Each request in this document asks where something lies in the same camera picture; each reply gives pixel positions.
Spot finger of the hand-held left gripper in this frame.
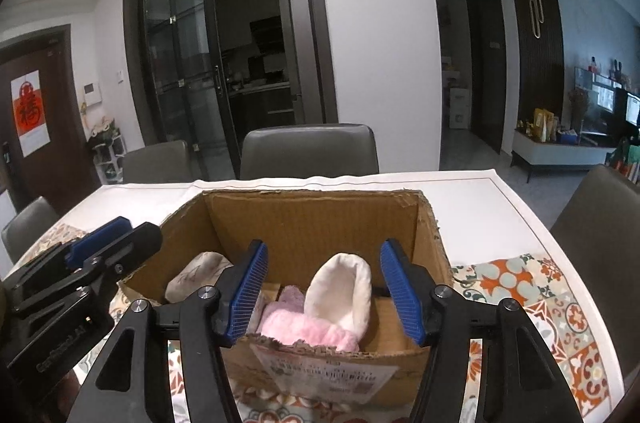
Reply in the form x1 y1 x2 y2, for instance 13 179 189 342
79 222 164 320
1 216 134 300

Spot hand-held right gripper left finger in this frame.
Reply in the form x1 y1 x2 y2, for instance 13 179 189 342
65 240 269 423

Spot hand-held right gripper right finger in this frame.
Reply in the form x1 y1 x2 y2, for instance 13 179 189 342
379 240 584 423

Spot purple fluffy towel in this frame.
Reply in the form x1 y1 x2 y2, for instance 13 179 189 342
276 285 307 320

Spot beige fabric pouch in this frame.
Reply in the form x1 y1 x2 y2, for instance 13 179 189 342
164 251 237 305

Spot cream soft slipper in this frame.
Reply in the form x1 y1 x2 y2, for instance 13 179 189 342
304 251 374 340

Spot pink fluffy cloth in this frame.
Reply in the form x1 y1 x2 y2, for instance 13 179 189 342
259 297 362 352

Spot brown cardboard box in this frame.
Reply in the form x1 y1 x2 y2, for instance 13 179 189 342
117 187 454 412

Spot grey dining chair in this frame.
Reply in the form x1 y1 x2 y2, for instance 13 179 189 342
121 140 194 184
549 164 640 381
1 196 62 265
239 124 380 180

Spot brown entrance door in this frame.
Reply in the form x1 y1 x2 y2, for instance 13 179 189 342
0 24 103 216

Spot white shoe rack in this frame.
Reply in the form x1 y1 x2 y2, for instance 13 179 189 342
89 117 127 185

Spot white storage box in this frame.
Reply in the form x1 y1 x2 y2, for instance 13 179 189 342
448 87 472 130

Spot dark sliding glass door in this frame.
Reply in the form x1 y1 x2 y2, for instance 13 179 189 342
123 0 339 155

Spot white low cabinet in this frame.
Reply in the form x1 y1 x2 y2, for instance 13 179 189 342
511 127 622 184

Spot dark wooden door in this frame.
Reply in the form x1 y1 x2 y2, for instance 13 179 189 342
464 0 504 155

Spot silver refrigerator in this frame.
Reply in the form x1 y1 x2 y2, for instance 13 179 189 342
274 0 312 127

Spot television screen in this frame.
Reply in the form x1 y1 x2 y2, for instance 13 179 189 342
574 65 640 140

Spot red and white wall calendar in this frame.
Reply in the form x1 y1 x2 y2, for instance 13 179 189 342
10 70 49 157

